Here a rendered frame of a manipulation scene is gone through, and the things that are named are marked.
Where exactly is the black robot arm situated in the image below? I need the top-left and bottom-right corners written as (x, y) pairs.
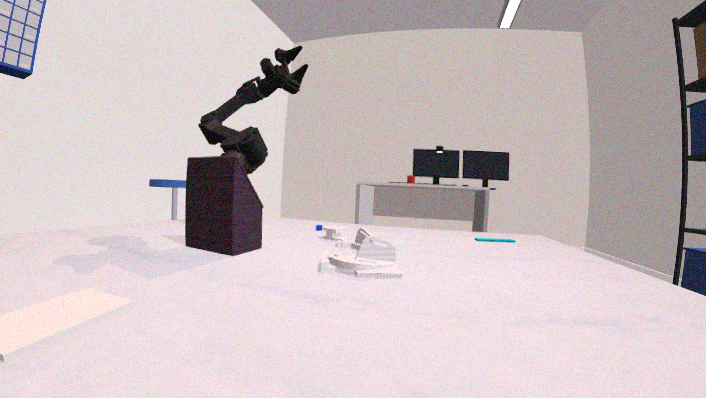
top-left (198, 58), bottom-right (280, 174)

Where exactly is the pale pink flat plate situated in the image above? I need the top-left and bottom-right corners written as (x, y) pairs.
top-left (0, 288), bottom-right (133, 362)

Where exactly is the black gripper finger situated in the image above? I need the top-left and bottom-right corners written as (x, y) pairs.
top-left (280, 45), bottom-right (303, 61)
top-left (286, 64), bottom-right (308, 88)

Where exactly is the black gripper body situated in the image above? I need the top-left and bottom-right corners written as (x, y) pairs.
top-left (269, 48), bottom-right (300, 94)

